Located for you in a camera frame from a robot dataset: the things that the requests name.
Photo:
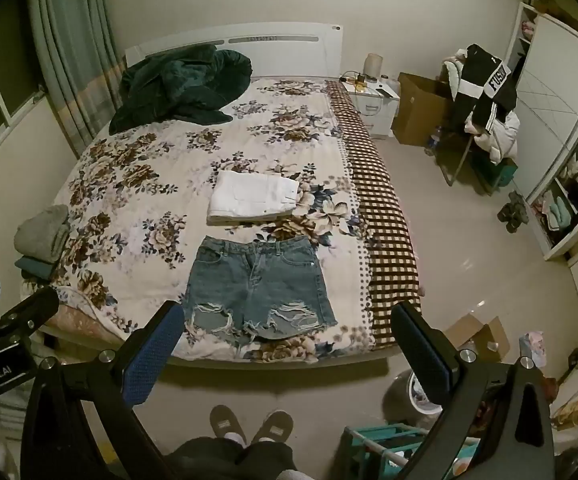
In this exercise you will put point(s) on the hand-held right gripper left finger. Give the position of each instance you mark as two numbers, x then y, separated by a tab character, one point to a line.
151	355

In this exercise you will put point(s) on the white round basin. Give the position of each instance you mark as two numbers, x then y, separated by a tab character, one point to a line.
411	400

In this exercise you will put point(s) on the white bed frame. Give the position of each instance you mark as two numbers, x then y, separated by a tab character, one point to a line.
279	45

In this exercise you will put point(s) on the chair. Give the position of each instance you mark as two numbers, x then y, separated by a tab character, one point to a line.
461	160

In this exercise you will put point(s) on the blue denim shorts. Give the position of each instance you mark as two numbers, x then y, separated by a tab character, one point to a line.
256	285

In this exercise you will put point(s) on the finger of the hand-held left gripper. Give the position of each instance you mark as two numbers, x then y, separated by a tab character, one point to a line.
29	307

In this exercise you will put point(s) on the teal storage box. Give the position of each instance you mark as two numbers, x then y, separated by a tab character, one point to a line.
505	172

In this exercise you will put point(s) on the pink packet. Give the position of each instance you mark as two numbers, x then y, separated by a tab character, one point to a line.
534	347

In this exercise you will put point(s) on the teal rack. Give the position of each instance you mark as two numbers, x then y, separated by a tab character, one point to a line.
369	447

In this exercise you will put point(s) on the black white striped jacket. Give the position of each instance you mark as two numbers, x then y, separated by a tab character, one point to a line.
486	80

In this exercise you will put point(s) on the pair of dark shoes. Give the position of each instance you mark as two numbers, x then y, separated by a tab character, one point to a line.
514	212

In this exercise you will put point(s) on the grey folded clothes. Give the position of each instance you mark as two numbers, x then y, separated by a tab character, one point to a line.
41	232

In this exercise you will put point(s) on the dark green blanket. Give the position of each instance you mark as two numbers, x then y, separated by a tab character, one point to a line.
179	85

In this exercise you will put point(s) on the white folded pants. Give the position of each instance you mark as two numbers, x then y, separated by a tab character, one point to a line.
251	197

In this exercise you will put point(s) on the white puffy jacket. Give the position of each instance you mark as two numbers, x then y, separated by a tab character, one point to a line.
504	135

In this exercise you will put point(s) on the plastic water bottle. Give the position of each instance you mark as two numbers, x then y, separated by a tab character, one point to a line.
434	141

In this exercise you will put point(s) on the person's legs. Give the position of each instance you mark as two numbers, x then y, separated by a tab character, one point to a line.
229	460

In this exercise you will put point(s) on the brown cardboard box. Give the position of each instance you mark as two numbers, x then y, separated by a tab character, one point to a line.
419	110

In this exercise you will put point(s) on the teal folded cloth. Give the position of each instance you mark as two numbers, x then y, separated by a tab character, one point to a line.
33	267

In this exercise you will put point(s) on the floral bedsheet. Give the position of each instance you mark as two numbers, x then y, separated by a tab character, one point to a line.
159	170

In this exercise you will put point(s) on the grey slipper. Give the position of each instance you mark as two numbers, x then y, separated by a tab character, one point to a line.
226	425
275	427

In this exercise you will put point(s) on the green curtain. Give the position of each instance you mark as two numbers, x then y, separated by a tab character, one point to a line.
69	50

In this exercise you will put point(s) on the flat cardboard sheet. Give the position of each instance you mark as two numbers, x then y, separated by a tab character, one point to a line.
479	337

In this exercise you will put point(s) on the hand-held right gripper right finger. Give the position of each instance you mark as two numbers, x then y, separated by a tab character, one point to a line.
425	357

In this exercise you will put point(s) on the white wardrobe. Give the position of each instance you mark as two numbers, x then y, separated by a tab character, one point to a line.
554	110

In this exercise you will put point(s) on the white nightstand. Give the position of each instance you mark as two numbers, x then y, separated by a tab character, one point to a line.
376	105

